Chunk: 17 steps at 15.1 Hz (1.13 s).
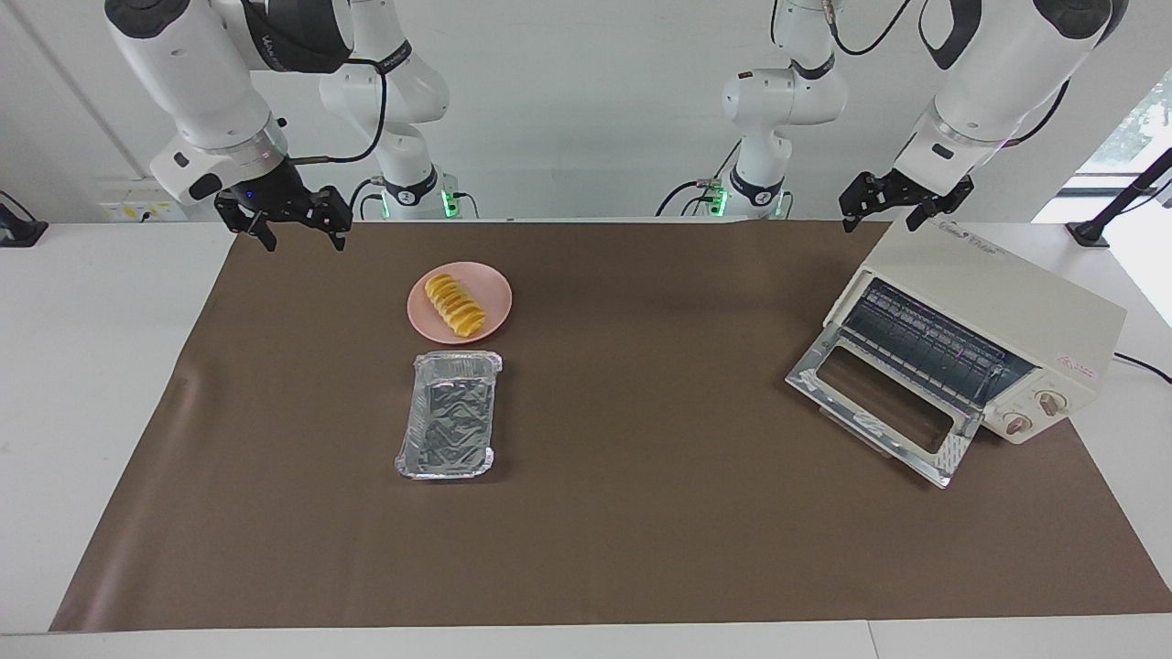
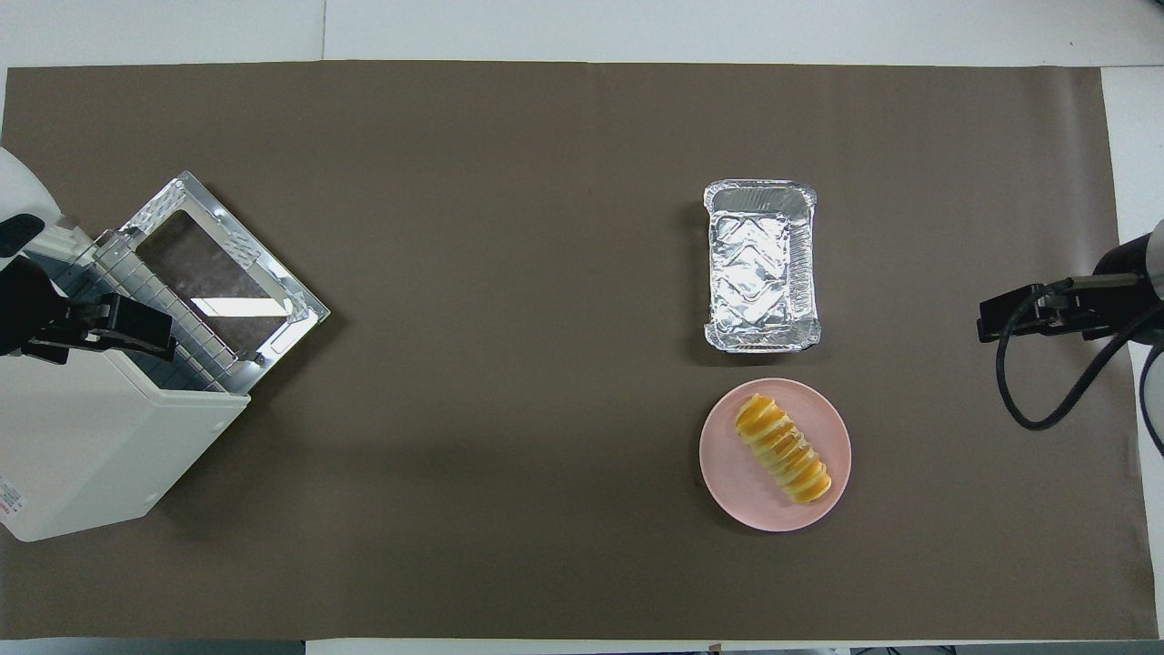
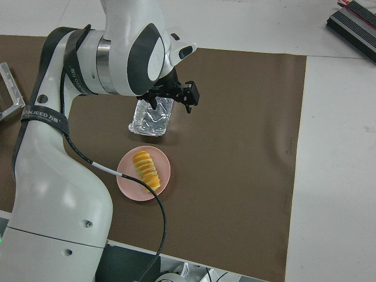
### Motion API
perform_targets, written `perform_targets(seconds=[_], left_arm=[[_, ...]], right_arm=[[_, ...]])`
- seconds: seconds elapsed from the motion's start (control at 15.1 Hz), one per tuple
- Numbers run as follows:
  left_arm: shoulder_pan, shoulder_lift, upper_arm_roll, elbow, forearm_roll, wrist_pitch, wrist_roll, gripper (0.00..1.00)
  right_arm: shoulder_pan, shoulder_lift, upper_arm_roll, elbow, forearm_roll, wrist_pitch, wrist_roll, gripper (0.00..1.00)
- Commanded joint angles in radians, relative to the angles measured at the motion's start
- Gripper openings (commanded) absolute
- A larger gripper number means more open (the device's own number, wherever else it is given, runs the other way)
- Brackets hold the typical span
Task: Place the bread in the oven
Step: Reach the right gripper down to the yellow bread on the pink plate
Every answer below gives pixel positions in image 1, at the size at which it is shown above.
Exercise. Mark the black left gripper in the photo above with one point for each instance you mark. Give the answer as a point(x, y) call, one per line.
point(902, 192)

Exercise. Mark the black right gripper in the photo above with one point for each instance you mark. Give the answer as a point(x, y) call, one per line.
point(270, 197)

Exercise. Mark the golden ridged bread loaf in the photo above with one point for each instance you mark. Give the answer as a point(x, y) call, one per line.
point(455, 304)

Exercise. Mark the aluminium foil baking tray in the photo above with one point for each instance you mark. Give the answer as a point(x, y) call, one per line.
point(449, 421)

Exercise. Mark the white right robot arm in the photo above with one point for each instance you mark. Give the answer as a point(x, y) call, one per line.
point(183, 64)

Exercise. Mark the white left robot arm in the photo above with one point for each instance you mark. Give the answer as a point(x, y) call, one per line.
point(1007, 73)

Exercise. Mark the cream toaster oven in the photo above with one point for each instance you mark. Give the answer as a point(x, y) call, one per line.
point(1007, 293)

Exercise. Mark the glass oven door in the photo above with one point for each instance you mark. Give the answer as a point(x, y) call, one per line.
point(824, 389)

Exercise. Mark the beige oven knob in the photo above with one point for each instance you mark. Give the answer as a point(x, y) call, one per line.
point(1051, 402)
point(1017, 424)

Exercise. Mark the pink round plate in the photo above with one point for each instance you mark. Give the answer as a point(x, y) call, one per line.
point(490, 293)

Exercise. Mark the bright window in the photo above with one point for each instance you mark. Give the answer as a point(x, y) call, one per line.
point(1140, 128)

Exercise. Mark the black table clamp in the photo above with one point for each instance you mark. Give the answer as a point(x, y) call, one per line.
point(18, 231)

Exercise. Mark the brown table mat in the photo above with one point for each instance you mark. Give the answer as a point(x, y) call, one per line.
point(586, 549)

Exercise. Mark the white wall power socket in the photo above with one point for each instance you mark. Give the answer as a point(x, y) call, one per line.
point(128, 210)

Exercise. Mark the black camera stand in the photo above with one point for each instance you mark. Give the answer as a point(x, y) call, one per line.
point(1122, 201)

